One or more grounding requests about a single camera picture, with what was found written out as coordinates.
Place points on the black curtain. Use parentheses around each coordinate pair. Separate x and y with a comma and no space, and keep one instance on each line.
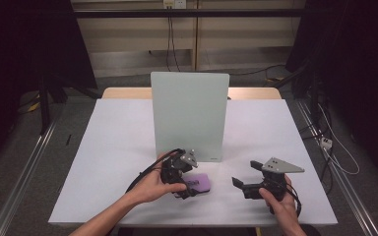
(357,65)
(19,49)

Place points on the person's right hand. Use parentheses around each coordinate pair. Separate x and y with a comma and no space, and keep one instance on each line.
(283,209)

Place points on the small black pen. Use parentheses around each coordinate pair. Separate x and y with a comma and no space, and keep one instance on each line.
(68,139)

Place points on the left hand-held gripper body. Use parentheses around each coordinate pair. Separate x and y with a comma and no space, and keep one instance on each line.
(174,168)

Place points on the white table cover sheet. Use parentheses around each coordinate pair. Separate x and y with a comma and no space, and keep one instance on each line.
(111,137)

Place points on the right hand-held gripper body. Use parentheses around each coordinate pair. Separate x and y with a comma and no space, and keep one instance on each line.
(277,167)

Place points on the black metal stand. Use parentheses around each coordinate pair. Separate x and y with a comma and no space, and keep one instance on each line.
(44,105)

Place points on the white power adapter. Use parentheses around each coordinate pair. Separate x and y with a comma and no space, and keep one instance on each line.
(326,143)

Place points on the glass whiteboard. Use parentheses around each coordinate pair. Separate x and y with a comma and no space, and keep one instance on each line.
(190,114)

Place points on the person's left hand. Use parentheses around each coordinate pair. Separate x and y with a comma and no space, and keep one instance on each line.
(151,190)

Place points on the metal floor rail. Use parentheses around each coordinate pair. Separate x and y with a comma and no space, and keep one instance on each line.
(19,183)
(344,187)

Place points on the white wall socket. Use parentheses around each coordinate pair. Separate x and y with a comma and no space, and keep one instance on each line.
(174,3)

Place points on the black horizontal metal bar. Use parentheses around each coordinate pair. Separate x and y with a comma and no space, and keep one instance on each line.
(190,13)

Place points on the purple whiteboard eraser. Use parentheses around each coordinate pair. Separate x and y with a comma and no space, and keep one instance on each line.
(203,182)

